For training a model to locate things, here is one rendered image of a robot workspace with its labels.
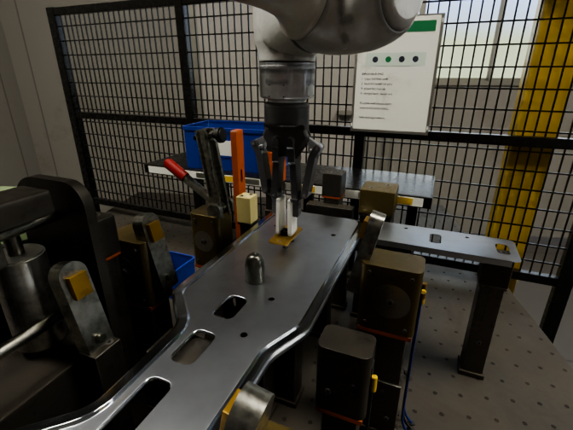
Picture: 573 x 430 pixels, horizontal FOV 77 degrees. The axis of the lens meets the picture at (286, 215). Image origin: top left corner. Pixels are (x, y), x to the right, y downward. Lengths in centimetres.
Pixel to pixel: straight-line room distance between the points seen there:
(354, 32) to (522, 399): 77
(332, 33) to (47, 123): 350
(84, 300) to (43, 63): 331
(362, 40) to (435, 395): 69
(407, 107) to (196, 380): 91
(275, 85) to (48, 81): 324
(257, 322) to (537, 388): 66
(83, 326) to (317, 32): 44
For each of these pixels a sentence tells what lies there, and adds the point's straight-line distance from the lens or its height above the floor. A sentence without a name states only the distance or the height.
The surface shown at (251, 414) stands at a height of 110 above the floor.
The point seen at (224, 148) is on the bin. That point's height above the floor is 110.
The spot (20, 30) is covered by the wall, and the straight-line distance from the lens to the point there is 383.
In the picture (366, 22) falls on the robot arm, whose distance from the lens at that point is 42.
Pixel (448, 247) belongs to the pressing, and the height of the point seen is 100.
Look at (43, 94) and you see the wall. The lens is 377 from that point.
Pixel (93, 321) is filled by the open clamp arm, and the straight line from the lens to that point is 52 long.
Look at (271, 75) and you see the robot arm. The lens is 58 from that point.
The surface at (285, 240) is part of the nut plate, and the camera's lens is 65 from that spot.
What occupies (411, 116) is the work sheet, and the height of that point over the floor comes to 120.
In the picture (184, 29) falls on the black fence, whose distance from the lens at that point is 140.
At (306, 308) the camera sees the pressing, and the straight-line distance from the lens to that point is 53.
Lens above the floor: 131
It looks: 22 degrees down
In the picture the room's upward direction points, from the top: straight up
